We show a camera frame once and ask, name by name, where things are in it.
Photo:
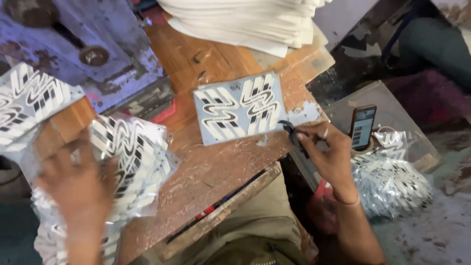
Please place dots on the clear acrylic board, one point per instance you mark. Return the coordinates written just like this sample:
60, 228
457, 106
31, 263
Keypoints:
386, 106

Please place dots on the heap of sticker scraps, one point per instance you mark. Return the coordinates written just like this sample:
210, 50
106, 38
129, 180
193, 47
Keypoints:
392, 184

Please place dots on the person's khaki trousers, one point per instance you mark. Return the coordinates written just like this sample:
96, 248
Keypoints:
257, 228

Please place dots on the red cloth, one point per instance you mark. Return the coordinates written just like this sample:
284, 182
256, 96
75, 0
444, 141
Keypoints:
322, 209

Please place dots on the black hand tool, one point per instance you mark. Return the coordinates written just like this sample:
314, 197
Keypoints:
294, 136

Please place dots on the maroon cloth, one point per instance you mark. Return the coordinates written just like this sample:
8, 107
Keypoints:
430, 97

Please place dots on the person's right hand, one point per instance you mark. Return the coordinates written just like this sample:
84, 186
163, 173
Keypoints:
333, 158

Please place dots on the pile of packed sticker sheets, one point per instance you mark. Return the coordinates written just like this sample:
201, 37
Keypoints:
136, 162

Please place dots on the tape roll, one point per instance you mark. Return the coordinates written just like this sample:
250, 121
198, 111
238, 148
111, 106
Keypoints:
362, 151

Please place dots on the person's left hand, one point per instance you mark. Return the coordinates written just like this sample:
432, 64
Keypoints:
79, 195

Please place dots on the red plastic piece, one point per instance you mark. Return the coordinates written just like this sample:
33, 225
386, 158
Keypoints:
165, 112

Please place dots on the person's left fingers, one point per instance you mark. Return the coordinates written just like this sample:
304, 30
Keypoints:
92, 151

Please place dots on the blue metal press machine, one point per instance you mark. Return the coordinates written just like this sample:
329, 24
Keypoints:
84, 48

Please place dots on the smartphone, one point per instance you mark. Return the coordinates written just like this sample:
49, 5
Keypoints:
363, 126

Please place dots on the grey striped sticker sheet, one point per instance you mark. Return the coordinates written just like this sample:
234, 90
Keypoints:
239, 106
31, 101

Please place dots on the stack of white sheets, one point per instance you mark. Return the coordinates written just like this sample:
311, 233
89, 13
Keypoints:
246, 20

